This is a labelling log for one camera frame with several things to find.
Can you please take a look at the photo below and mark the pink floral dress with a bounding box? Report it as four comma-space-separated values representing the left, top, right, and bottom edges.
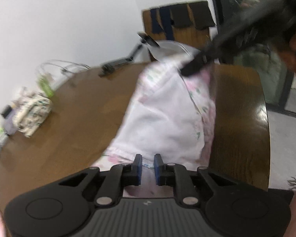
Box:
95, 54, 216, 198

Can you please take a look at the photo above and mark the white tissue bundle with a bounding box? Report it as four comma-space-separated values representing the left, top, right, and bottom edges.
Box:
12, 87, 35, 104

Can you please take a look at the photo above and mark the wooden chair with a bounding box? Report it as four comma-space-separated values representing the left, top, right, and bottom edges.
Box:
141, 0, 215, 48

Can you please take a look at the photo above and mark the folded cream floral garment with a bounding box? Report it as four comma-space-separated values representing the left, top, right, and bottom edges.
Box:
13, 95, 52, 137

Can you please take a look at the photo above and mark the white plastic bag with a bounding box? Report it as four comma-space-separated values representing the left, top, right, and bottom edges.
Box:
148, 40, 199, 61

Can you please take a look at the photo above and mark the green spray bottle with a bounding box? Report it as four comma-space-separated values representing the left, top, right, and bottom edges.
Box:
38, 76, 54, 98

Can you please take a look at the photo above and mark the grey printed tin box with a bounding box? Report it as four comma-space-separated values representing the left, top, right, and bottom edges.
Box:
0, 105, 17, 136

